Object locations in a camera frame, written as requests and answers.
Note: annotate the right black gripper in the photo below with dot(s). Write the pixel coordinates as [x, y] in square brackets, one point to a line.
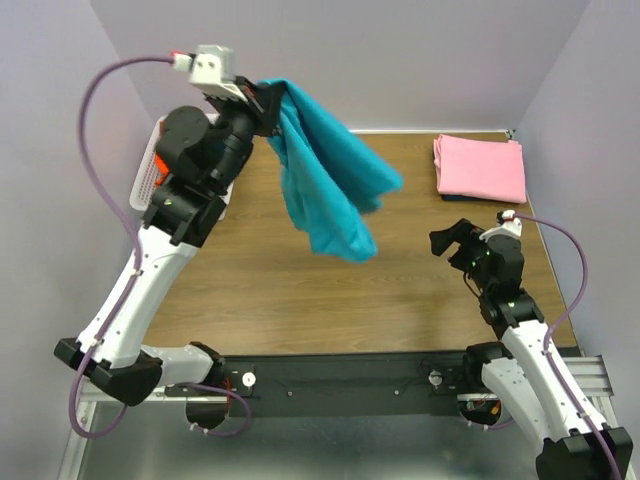
[440, 240]

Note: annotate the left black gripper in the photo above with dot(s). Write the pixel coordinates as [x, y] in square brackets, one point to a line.
[263, 103]

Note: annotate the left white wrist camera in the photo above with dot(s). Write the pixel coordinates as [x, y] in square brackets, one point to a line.
[210, 68]

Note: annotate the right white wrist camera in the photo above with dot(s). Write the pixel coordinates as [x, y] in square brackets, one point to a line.
[507, 224]

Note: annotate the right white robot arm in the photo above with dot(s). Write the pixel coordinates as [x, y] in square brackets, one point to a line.
[523, 367]

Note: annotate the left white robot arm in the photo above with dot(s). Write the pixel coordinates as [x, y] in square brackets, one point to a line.
[111, 352]

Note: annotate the teal polo shirt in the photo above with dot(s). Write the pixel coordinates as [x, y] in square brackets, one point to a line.
[330, 179]

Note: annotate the orange t shirt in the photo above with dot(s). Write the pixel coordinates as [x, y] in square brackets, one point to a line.
[163, 170]

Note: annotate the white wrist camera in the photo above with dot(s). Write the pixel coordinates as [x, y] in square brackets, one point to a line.
[507, 224]
[210, 68]

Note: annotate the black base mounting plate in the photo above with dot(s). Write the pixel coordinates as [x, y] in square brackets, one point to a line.
[356, 384]

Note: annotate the white plastic laundry basket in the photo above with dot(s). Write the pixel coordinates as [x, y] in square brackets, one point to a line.
[145, 180]

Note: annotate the aluminium frame rail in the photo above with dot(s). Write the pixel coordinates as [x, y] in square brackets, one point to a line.
[208, 404]

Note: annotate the folded pink t shirt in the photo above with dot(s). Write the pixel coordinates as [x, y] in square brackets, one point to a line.
[486, 170]

